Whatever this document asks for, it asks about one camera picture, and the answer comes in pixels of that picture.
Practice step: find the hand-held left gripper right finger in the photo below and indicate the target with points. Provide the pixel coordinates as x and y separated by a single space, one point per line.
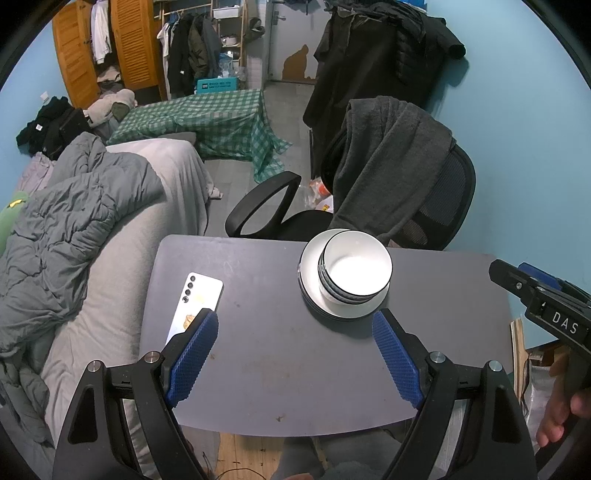
395 360

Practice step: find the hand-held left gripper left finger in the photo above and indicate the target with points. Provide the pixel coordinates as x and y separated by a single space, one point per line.
191 355

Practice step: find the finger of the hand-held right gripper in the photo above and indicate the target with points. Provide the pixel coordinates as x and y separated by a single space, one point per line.
508 277
540 274

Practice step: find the white plate with dark rim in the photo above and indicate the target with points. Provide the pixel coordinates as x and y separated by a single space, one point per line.
344 319
308 272
318 310

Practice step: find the white bowl with dark rim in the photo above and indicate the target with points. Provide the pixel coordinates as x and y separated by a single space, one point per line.
323 282
328 295
355 267

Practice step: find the person's right hand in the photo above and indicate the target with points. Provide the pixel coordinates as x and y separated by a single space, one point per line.
556 415

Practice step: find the wooden board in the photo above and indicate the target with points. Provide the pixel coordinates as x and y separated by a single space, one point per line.
519 350

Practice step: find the white smartphone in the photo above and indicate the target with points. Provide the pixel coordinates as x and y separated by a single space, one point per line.
198 300

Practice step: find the white plastic bag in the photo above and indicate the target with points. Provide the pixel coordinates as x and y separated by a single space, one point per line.
538 401

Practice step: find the light grey bed sheet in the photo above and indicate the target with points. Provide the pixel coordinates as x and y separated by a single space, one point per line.
120 286

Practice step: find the black office chair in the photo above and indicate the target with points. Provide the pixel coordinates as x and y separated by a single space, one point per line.
452 194

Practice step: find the dark grey fleece garment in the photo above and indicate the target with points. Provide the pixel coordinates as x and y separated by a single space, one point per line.
383 161

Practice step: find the grey duvet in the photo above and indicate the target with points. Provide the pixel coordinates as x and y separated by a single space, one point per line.
69 221

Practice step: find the green pillow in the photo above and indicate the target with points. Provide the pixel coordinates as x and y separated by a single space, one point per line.
11 217

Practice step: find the green checkered cloth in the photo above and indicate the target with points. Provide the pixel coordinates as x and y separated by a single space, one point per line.
207 120

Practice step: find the pale pink cloth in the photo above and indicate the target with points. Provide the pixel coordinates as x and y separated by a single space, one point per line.
32 173

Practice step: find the black hanging jackets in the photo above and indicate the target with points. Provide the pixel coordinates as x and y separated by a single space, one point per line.
378 60

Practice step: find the pile of beige clothes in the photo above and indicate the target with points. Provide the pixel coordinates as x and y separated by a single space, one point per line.
108 108

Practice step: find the pile of black clothes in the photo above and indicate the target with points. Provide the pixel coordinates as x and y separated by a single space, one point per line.
51 124

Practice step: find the teal storage box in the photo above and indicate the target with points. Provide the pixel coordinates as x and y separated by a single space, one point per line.
217 84

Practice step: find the dark coats on rack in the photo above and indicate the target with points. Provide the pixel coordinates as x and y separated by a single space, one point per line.
189 50

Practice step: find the wooden shelf rack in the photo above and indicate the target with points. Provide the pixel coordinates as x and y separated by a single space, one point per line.
242 46

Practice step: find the orange wooden wardrobe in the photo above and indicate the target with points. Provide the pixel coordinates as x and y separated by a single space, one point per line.
134 46

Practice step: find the grey door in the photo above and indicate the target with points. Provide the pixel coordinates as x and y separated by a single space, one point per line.
291 32

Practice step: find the white hanging clothes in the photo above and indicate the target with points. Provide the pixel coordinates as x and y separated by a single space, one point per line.
99 32

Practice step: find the white basket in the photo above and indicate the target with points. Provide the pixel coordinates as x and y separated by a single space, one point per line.
228 11

